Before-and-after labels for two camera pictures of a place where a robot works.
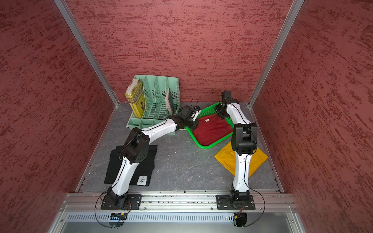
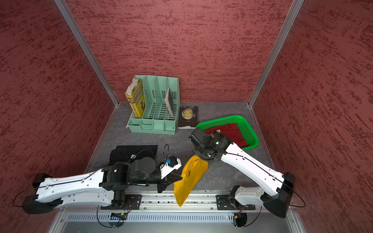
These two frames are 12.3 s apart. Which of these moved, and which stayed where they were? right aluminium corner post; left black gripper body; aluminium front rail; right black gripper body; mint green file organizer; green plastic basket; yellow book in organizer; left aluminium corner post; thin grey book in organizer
Moved: green plastic basket; right black gripper body; left black gripper body
Stayed: yellow book in organizer; thin grey book in organizer; mint green file organizer; left aluminium corner post; aluminium front rail; right aluminium corner post
